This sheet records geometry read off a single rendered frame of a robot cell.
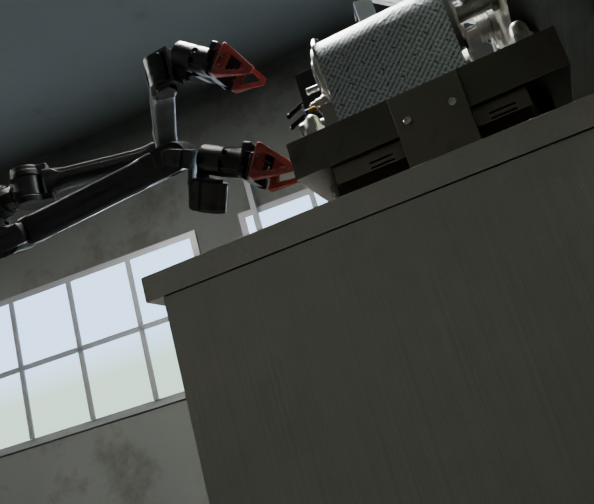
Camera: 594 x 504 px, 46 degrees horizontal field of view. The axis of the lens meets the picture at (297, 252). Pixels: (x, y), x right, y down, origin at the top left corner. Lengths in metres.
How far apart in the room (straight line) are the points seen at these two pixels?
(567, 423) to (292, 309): 0.36
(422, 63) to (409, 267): 0.47
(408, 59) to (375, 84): 0.07
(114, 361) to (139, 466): 0.75
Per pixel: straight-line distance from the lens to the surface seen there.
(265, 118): 5.17
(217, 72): 1.40
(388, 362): 0.89
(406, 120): 0.98
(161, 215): 5.24
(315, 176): 1.04
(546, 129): 0.90
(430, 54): 1.26
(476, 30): 1.59
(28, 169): 1.97
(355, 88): 1.27
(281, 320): 0.94
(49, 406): 5.47
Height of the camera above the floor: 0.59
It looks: 16 degrees up
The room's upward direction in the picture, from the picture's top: 16 degrees counter-clockwise
